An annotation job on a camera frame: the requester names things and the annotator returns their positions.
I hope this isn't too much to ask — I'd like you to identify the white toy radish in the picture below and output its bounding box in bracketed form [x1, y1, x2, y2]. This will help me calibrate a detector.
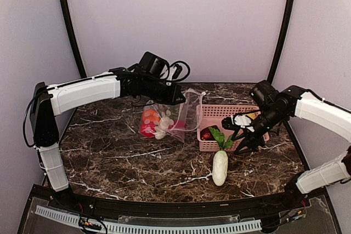
[209, 127, 234, 186]

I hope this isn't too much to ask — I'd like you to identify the red toy apple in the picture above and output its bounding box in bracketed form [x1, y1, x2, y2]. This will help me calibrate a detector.
[139, 123, 156, 138]

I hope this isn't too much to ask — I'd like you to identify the black right corner post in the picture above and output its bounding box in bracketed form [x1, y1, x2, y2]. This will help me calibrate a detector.
[267, 0, 294, 84]

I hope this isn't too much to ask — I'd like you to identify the white toy cabbage with leaves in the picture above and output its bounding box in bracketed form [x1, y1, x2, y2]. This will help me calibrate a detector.
[154, 108, 176, 140]

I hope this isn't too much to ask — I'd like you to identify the red toy pomegranate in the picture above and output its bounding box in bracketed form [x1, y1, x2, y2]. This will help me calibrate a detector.
[169, 120, 186, 131]

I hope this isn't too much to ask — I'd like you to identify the dark purple toy vegetable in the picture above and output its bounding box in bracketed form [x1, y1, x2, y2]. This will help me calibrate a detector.
[200, 125, 219, 141]

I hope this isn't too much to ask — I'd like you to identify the yellow toy pear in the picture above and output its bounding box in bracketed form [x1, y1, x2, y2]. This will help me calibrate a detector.
[242, 112, 257, 119]

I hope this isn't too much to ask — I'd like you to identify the black corner frame post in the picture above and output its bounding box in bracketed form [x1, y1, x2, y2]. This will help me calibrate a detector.
[60, 0, 87, 78]

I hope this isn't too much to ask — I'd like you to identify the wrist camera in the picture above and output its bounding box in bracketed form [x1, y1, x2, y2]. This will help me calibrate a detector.
[137, 52, 167, 77]
[250, 80, 279, 108]

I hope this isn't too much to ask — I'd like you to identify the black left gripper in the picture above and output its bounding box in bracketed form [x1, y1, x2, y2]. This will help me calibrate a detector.
[142, 76, 186, 105]

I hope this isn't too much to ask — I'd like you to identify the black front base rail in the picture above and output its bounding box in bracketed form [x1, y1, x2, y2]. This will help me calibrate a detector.
[18, 185, 341, 233]

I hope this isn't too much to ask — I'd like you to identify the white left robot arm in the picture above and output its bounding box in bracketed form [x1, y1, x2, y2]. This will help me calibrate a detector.
[26, 67, 185, 210]

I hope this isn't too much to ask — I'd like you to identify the clear zip top bag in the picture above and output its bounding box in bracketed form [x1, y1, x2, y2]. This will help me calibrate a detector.
[139, 88, 207, 142]

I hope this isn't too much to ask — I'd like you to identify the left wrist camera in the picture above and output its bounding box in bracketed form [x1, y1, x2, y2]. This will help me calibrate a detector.
[137, 52, 167, 77]

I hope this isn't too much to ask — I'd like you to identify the white slotted cable duct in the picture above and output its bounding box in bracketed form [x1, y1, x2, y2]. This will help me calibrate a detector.
[35, 205, 262, 233]

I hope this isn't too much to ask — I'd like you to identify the orange toy fruit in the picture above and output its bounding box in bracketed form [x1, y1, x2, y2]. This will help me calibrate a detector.
[142, 109, 161, 125]

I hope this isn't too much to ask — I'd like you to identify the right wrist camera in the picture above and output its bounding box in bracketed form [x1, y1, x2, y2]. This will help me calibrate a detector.
[250, 80, 279, 108]

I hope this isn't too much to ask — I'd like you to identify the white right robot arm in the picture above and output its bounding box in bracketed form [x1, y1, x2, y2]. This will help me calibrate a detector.
[224, 81, 350, 209]

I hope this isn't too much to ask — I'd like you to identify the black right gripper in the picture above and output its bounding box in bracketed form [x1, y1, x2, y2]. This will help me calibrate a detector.
[231, 105, 287, 153]

